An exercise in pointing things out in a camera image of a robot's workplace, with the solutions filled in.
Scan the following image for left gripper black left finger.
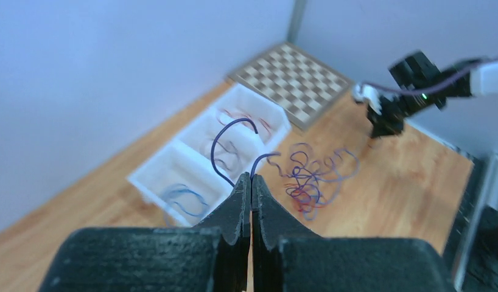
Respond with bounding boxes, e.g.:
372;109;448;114
40;173;251;291

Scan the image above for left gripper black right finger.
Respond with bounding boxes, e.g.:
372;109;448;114
252;175;454;291

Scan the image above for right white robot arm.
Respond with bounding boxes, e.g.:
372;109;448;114
356;50;498;139

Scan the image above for wooden chessboard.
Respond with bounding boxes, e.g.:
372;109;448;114
229;42;354;131

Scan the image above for white three-compartment bin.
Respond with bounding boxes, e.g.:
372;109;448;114
127;85;292;227

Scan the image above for wire bundle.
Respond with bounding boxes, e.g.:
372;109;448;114
267;142;360;221

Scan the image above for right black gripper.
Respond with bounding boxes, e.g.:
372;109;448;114
366;96;406;139

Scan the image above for dark purple wire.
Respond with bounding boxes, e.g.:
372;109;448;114
209;117;281;189

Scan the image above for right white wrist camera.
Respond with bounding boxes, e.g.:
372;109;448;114
352;83;395;116

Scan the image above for red wire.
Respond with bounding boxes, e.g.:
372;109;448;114
214;108;274;136

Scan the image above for blue wire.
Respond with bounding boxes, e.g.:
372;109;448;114
160;183;211;226

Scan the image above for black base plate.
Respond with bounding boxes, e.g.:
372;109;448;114
443;153;498;291

